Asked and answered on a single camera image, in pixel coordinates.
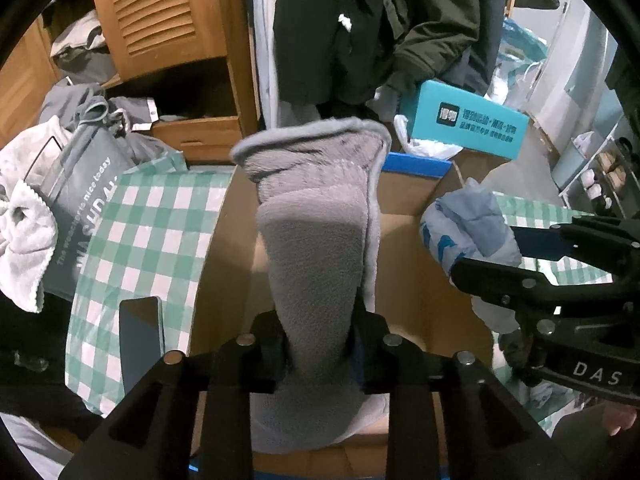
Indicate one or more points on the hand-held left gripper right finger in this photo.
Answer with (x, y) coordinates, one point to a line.
(356, 357)

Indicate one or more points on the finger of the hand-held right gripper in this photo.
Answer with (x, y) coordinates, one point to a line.
(500, 280)
(542, 242)

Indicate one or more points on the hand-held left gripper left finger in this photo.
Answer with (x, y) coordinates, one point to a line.
(265, 355)

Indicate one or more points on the blue and white cloth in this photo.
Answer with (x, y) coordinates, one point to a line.
(470, 230)

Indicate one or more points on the cardboard box with blue flaps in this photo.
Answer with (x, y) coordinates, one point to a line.
(400, 270)

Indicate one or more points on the grey fleece cloth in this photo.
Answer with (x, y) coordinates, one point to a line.
(310, 260)

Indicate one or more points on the person's right hand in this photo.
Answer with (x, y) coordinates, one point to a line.
(620, 420)

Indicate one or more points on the white shoe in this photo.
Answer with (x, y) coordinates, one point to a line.
(594, 180)

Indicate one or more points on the beige sneaker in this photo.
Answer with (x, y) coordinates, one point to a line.
(614, 164)

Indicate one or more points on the dark flat panel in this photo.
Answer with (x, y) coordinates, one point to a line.
(141, 345)

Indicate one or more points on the teal printed box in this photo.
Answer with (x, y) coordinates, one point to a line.
(465, 120)

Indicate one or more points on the white plastic bag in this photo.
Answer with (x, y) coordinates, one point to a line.
(430, 147)

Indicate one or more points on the green checked tablecloth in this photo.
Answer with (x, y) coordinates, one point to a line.
(145, 240)

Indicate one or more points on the pile of blue plastic bags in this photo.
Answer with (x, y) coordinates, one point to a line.
(520, 65)

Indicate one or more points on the black cloth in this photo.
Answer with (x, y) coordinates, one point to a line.
(35, 355)

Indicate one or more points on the grey printed tote bag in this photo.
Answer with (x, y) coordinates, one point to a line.
(90, 185)

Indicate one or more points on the white fluffy towel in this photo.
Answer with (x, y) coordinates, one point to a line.
(25, 220)

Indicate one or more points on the black jacket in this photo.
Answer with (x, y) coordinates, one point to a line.
(325, 25)

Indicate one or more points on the grey hoodie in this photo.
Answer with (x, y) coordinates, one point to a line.
(75, 97)

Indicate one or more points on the light blue hanging garment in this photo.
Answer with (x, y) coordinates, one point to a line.
(265, 35)

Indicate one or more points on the grey and white folded clothing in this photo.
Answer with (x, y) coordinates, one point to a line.
(82, 45)

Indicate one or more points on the wooden louvered cabinet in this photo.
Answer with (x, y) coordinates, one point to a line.
(160, 10)

